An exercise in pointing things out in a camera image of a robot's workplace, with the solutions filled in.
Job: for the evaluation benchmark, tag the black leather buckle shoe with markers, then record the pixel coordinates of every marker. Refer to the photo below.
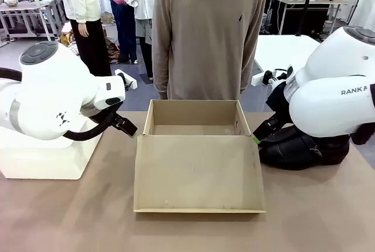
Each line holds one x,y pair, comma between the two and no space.
288,134
293,155

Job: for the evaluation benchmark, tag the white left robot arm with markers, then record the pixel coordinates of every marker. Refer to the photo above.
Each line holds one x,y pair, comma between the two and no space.
52,88

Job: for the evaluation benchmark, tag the white lidded storage box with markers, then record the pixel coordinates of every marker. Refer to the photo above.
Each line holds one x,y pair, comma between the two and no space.
44,161

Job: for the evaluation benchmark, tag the person's right forearm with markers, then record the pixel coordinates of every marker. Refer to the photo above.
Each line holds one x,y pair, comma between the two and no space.
159,79

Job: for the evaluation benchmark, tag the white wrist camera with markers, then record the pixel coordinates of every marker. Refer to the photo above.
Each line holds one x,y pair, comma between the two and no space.
259,78
130,81

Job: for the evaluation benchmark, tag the grey background work table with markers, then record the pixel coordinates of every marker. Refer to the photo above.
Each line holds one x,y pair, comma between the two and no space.
23,6

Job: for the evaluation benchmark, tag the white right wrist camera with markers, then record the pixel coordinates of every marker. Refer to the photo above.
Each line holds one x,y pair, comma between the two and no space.
259,78

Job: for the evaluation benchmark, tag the background table with robots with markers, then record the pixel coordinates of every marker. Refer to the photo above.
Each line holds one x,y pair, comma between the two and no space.
322,1

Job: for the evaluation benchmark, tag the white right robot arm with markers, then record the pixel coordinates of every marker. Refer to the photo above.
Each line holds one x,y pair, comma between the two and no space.
328,111

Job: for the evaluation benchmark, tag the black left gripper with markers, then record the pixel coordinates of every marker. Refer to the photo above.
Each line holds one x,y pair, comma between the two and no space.
118,120

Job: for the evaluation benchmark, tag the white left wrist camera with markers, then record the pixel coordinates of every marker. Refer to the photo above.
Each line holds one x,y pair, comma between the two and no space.
130,81

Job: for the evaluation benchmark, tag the person in pink top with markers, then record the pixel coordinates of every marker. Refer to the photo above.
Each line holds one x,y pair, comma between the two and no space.
123,29

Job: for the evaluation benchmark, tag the person in beige sweater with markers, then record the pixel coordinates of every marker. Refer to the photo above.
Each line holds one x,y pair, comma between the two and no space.
205,29

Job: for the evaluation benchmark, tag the white table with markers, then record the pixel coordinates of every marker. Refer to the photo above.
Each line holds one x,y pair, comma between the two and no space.
281,49

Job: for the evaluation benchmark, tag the person's left forearm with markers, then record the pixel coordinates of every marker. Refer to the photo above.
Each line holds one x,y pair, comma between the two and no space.
249,70

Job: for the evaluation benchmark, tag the brown cardboard shoe box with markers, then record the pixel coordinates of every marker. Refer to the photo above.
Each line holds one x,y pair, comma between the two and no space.
196,170

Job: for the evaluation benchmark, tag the patterned fabric pile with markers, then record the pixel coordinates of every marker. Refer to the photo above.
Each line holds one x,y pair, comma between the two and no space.
67,39

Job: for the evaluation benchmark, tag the black tripod pole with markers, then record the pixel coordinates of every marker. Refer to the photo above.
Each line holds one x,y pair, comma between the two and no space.
307,0

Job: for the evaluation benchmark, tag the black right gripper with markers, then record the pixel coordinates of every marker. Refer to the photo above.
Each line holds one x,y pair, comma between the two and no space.
278,102

